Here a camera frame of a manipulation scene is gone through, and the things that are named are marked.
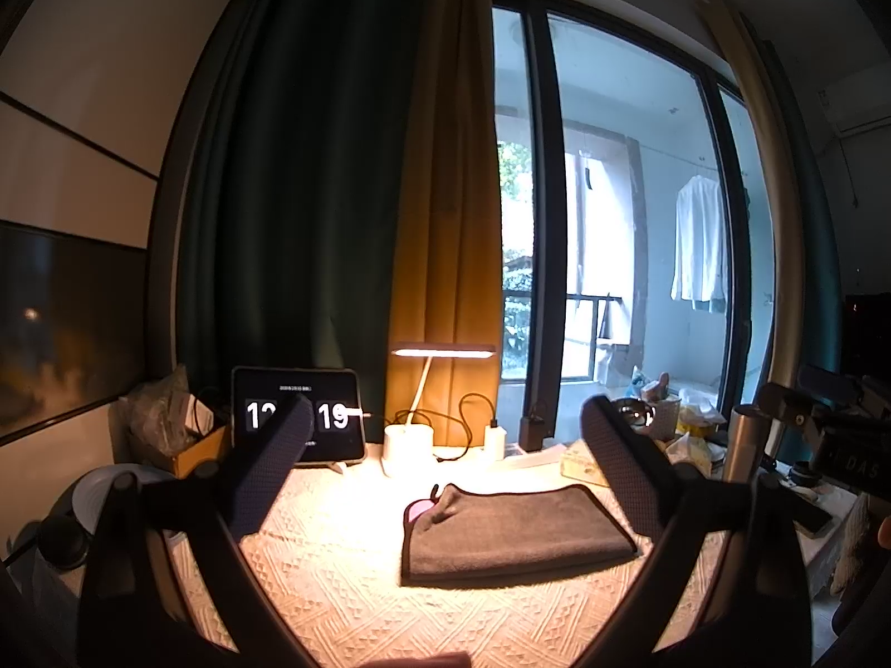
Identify sunglasses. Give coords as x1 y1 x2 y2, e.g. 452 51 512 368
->
611 395 657 428

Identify black round object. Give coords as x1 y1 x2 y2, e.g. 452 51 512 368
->
38 513 94 569

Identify teal curtain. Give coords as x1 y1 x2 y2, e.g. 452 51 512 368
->
748 14 840 460

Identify white hanging shirt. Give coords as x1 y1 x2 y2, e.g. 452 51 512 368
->
669 173 729 312

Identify crumpled plastic bag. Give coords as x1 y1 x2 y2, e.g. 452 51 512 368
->
124 365 197 461

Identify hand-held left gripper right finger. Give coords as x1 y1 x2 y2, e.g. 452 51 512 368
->
580 394 814 668

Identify tissue box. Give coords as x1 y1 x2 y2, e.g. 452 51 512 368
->
559 444 612 489

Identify beige curtain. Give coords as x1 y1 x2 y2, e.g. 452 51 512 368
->
706 3 798 425

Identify metal tumbler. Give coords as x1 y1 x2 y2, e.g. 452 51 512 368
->
722 404 768 486

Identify white air conditioner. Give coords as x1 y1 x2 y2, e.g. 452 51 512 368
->
820 64 891 139

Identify black power adapter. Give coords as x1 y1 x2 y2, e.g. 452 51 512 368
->
518 413 548 453

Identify dark green curtain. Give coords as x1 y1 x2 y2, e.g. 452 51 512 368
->
175 0 447 443

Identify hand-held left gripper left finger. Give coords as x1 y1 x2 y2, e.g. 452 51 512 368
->
76 394 316 668

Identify brown cardboard box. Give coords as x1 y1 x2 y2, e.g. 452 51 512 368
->
171 423 232 480

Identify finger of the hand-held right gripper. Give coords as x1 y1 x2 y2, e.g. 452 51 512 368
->
756 382 831 436

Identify white desk lamp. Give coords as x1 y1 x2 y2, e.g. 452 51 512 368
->
380 341 497 479

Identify grey towel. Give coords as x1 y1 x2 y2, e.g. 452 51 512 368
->
399 482 640 590

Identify black charger cable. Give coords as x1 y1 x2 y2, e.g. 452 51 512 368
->
396 392 497 461

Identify tablet with clock display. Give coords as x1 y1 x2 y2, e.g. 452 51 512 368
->
231 366 369 468

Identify cream knitted tablecloth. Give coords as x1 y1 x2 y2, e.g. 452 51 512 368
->
167 441 732 668

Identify dark framed wall picture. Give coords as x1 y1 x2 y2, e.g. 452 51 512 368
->
0 218 149 448

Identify mustard yellow curtain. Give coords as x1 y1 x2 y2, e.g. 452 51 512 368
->
386 0 506 446

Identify grey round plate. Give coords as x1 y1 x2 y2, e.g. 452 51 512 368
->
68 465 183 548

